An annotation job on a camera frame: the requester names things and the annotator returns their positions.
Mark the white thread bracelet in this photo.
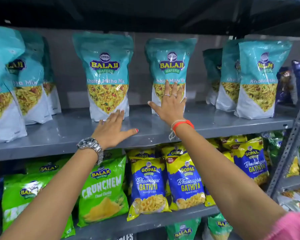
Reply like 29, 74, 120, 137
168, 119, 188, 141

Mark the person's right forearm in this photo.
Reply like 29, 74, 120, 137
174, 123, 287, 240

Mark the green snack packet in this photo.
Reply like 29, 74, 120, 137
1, 173, 76, 239
166, 218, 201, 240
26, 157, 72, 176
207, 213, 233, 240
77, 155, 129, 228

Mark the person's right hand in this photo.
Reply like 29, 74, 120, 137
147, 80, 187, 126

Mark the person's left hand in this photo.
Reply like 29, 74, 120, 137
91, 109, 139, 150

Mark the orange wristband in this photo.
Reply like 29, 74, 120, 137
172, 119, 195, 137

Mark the dark overhead shelf board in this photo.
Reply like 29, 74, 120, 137
0, 0, 300, 39

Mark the teal snack packet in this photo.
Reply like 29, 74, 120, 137
145, 37, 198, 114
72, 31, 134, 122

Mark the white silver snack packet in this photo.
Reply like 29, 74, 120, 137
277, 186, 300, 216

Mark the person's left forearm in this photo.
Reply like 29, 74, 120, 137
0, 145, 103, 240

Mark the row of teal snack pouches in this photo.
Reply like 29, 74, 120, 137
0, 24, 293, 144

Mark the row of blue yellow packets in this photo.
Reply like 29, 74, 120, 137
126, 135, 270, 222

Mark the grey metal shelf board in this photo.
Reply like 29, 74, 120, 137
64, 204, 221, 240
0, 100, 297, 163

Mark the slotted grey metal upright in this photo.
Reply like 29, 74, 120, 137
266, 83, 300, 201

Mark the dark purple snack packet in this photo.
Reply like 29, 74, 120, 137
275, 67, 295, 106

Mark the pink sleeve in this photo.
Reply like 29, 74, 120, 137
264, 211, 300, 240

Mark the silver wristwatch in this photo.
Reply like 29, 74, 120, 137
76, 137, 104, 166

